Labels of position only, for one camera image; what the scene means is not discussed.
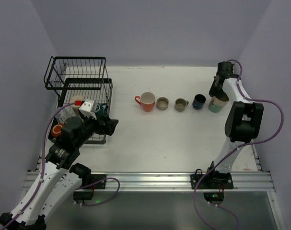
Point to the dark blue glazed mug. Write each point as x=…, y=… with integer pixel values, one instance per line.
x=199, y=101

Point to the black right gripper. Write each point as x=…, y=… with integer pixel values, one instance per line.
x=217, y=89

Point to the small orange red mug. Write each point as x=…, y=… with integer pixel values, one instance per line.
x=56, y=130

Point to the black wire dish rack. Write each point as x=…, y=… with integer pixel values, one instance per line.
x=86, y=76

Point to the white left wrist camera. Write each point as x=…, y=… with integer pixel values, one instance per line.
x=88, y=108

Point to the speckled beige small cup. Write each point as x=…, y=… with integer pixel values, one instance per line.
x=162, y=103

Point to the tall cream green mug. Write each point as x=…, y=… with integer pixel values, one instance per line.
x=78, y=100

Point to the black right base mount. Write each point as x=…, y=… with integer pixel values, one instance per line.
x=215, y=180

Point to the right black controller box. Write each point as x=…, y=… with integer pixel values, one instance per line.
x=214, y=197

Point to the clear faceted glass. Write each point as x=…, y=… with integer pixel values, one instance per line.
x=63, y=115

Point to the tall cream teal coral mug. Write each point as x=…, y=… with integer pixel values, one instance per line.
x=217, y=104

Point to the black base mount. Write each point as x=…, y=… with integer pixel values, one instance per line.
x=215, y=180
x=92, y=181

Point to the large orange mug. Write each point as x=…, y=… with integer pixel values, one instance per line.
x=146, y=100

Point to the left black controller box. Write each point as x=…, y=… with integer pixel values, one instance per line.
x=81, y=197

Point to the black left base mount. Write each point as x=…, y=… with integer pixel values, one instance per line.
x=92, y=181

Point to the dark teal mug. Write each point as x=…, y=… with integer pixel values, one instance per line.
x=101, y=109

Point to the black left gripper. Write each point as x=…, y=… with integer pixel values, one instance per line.
x=105, y=122

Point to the black controller box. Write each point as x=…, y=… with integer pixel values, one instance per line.
x=81, y=197
x=214, y=197

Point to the olive brown small mug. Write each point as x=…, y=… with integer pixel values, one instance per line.
x=181, y=104

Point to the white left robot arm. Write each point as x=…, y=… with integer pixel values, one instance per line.
x=60, y=176

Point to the aluminium mounting rail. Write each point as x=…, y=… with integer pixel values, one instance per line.
x=180, y=181

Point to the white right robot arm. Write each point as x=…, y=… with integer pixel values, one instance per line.
x=244, y=119

